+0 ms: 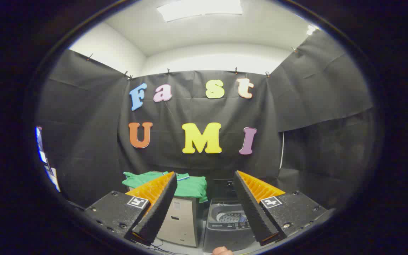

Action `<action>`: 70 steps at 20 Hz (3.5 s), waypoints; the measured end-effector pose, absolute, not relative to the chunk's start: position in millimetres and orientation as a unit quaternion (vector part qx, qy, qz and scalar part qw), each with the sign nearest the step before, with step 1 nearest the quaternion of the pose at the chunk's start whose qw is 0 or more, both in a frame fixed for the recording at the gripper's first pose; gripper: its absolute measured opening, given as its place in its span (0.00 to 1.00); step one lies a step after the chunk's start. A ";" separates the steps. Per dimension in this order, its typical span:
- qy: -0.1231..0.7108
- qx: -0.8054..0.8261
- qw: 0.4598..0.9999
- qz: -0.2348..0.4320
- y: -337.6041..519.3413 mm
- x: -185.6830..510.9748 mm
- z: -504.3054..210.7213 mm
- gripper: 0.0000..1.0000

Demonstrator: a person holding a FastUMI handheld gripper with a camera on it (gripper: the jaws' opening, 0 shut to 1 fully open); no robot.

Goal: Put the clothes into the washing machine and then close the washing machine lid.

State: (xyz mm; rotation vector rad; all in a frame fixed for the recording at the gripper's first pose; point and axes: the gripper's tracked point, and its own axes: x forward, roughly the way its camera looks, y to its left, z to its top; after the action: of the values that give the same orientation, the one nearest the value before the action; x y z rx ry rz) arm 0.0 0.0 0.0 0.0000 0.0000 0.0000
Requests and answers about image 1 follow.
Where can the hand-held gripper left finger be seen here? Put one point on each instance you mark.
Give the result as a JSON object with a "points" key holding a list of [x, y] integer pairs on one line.
{"points": [[156, 212]]}

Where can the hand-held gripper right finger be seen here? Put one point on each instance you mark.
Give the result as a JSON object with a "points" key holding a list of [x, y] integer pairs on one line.
{"points": [[255, 212]]}

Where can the grey washing machine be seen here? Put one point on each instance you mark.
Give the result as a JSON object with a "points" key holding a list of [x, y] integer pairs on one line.
{"points": [[221, 233]]}

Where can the green polo shirt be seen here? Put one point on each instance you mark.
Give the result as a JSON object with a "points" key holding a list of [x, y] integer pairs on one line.
{"points": [[190, 187]]}

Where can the grey cabinet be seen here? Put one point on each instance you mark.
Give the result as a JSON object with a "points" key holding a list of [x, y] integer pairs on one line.
{"points": [[179, 223]]}

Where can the black backdrop cloth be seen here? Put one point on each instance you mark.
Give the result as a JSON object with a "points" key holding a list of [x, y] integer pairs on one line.
{"points": [[190, 109]]}

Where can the small ceiling light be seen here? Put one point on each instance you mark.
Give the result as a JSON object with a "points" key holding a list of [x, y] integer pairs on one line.
{"points": [[311, 30]]}

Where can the large ceiling light panel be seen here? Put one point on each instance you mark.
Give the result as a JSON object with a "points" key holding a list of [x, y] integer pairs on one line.
{"points": [[200, 9]]}

